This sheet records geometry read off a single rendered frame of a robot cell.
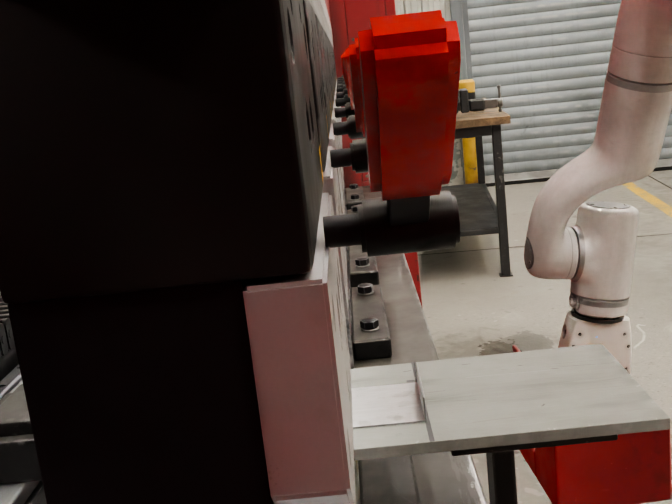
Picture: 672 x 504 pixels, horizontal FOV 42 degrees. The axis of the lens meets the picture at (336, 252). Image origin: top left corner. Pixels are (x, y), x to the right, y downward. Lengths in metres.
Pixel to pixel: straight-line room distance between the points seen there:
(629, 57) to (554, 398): 0.54
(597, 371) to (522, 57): 7.30
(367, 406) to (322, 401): 0.53
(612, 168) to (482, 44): 6.84
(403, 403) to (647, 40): 0.60
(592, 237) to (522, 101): 6.82
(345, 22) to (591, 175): 1.76
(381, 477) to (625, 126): 0.58
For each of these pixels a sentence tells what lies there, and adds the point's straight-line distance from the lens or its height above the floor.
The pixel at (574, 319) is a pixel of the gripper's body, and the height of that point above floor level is 0.89.
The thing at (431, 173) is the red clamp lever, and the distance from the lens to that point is 0.23.
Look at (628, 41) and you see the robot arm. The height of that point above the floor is 1.28.
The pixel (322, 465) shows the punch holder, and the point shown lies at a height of 1.19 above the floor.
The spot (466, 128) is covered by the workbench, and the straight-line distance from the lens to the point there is 4.82.
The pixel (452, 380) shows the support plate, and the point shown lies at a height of 1.00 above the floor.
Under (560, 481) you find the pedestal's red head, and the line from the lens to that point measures 1.25.
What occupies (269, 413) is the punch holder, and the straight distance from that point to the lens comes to 0.23.
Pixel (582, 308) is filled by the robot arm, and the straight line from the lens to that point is 1.30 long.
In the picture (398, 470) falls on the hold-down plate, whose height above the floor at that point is 0.90.
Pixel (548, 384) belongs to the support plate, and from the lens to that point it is 0.79.
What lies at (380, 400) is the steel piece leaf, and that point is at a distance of 0.77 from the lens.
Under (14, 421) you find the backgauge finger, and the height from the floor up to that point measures 1.03.
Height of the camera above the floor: 1.30
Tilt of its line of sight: 13 degrees down
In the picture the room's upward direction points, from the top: 6 degrees counter-clockwise
